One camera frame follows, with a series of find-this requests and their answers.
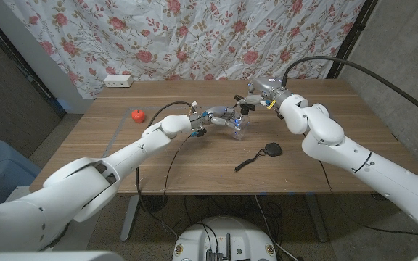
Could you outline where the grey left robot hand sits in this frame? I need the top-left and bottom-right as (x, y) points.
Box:
(194, 105), (246, 132)

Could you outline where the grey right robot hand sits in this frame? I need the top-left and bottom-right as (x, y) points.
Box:
(236, 76), (293, 109)

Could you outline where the black trigger sprayer head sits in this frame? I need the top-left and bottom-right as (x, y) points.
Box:
(234, 94), (256, 116)

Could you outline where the clear plastic spray bottle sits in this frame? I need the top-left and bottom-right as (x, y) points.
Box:
(230, 112), (250, 141)

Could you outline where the floral print backdrop cloth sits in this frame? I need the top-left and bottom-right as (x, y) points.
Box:
(4, 0), (366, 99)

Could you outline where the small red tomato toy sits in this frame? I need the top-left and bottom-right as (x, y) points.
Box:
(131, 109), (146, 124)

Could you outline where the black backdrop stand pole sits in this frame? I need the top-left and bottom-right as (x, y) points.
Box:
(326, 0), (379, 80)

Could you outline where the white power strip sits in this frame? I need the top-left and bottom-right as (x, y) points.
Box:
(103, 74), (134, 88)

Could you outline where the black round floor disc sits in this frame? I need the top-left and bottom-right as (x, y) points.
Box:
(138, 195), (169, 213)

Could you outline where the white robot torso base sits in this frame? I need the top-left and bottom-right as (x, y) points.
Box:
(171, 216), (278, 261)

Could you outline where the grey metal table leg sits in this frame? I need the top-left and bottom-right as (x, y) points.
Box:
(305, 194), (329, 243)
(120, 195), (141, 243)

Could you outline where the white robot chest shell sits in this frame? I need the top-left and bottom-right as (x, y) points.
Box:
(0, 250), (126, 261)

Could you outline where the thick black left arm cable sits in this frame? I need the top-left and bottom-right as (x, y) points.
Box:
(135, 101), (197, 236)

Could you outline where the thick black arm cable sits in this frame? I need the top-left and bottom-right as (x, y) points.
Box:
(135, 101), (197, 236)
(280, 56), (418, 125)

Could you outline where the black round lid with strap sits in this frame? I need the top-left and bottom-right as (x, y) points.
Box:
(233, 142), (283, 173)

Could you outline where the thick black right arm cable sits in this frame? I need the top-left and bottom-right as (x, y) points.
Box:
(280, 56), (418, 125)

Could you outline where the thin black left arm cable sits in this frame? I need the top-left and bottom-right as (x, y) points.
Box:
(161, 132), (195, 233)

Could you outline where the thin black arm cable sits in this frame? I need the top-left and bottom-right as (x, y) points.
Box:
(317, 159), (418, 241)
(161, 132), (195, 233)

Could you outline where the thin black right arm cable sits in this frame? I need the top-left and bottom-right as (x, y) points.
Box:
(317, 159), (418, 241)

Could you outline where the white floor cable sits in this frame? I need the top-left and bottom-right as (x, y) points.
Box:
(254, 195), (300, 261)

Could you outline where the white wall pillar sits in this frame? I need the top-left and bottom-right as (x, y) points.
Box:
(0, 0), (94, 115)

